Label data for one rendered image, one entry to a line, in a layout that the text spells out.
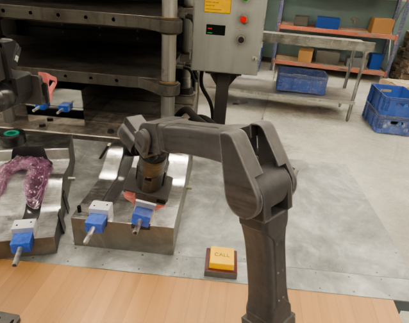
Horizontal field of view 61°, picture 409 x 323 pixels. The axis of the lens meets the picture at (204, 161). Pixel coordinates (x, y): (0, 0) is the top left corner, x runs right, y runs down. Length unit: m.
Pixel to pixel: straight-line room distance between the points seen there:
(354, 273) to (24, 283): 0.80
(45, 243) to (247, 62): 1.08
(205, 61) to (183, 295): 1.04
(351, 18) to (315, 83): 3.05
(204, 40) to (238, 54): 0.16
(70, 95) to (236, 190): 1.31
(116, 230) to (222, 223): 0.32
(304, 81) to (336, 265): 3.68
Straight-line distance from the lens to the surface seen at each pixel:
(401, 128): 4.52
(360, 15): 7.45
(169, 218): 0.91
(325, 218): 1.17
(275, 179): 0.50
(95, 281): 0.90
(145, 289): 0.86
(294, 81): 4.53
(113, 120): 1.80
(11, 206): 1.08
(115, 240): 0.94
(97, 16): 1.59
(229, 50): 1.57
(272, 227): 0.52
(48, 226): 0.98
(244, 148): 0.48
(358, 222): 1.20
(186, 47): 2.14
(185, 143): 0.59
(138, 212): 0.84
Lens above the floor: 1.44
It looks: 28 degrees down
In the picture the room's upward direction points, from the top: 4 degrees clockwise
